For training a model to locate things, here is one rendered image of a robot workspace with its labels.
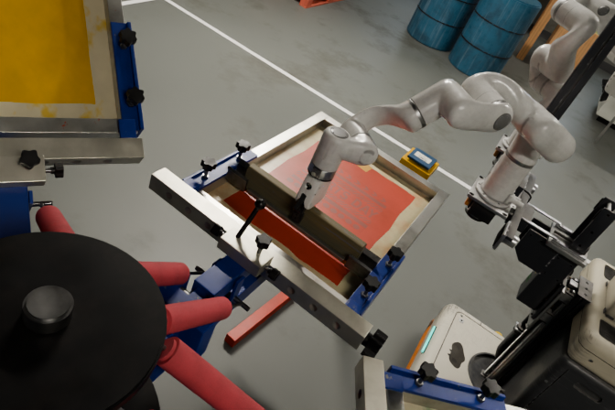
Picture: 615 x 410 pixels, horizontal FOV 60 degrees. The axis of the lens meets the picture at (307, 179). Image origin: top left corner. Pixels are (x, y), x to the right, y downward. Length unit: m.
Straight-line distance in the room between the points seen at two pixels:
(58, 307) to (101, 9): 1.00
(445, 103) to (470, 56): 4.97
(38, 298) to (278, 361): 1.78
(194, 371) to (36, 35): 0.95
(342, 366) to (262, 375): 0.39
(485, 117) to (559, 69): 0.67
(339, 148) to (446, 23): 5.32
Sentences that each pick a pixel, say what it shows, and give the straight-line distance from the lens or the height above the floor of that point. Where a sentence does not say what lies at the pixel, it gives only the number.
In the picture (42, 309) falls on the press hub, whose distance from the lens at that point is 0.77.
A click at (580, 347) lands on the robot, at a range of 2.04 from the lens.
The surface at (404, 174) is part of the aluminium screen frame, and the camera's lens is 1.99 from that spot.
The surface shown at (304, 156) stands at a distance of 1.87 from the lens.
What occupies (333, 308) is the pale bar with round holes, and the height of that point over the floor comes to 1.04.
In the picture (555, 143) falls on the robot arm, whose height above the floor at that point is 1.44.
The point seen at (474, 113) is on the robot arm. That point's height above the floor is 1.48.
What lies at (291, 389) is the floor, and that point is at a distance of 2.41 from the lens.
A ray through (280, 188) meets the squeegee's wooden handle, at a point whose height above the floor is 1.06.
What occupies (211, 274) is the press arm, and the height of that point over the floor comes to 1.04.
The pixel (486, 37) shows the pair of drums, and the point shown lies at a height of 0.47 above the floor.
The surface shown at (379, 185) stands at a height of 0.96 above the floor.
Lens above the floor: 1.97
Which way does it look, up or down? 35 degrees down
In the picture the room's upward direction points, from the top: 24 degrees clockwise
